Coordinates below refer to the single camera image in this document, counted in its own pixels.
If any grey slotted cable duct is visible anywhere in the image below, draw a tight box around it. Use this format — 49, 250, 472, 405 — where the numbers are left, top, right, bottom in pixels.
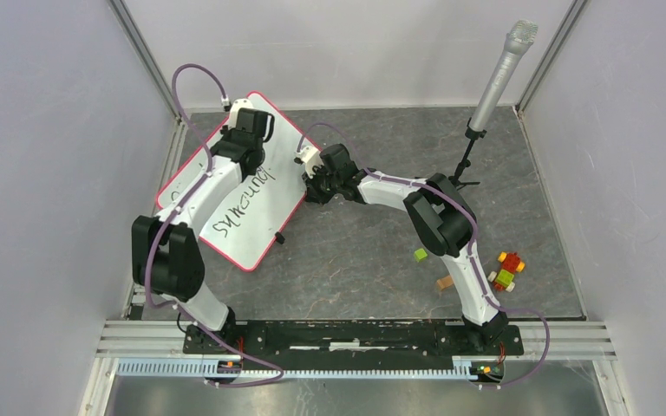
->
115, 358, 506, 380

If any red green toy car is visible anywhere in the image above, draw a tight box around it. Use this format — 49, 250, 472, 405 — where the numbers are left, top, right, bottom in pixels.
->
487, 252, 526, 292

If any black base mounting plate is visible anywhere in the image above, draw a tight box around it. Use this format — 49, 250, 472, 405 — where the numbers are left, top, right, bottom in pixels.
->
183, 319, 525, 372

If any silver microphone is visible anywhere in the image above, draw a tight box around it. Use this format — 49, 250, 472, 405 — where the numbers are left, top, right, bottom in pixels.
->
468, 20, 539, 132

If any pink framed whiteboard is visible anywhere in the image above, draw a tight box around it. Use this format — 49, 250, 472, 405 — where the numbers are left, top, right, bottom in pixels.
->
155, 90, 310, 273

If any brown wooden block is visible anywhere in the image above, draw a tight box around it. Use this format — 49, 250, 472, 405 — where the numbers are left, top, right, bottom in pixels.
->
435, 276, 454, 292

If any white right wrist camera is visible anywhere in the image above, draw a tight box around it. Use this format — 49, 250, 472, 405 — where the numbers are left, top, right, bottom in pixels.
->
294, 146, 323, 179

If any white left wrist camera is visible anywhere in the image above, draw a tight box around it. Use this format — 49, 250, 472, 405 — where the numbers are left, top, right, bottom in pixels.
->
221, 97, 254, 129

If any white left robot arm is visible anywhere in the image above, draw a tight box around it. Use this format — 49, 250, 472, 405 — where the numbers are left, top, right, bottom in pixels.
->
131, 107, 275, 354

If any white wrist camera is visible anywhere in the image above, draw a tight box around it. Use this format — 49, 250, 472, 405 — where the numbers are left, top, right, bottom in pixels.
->
294, 146, 323, 179
221, 97, 254, 129

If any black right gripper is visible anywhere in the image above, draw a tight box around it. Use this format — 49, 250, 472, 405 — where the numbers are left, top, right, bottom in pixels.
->
304, 162, 342, 205

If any black microphone tripod stand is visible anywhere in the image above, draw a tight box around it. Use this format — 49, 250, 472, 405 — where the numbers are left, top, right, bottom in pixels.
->
419, 126, 487, 191

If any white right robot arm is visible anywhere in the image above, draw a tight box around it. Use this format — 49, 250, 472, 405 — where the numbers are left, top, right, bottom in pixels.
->
295, 144, 508, 354

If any green toy cube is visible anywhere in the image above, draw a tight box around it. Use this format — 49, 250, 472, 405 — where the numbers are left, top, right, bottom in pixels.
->
414, 249, 428, 263

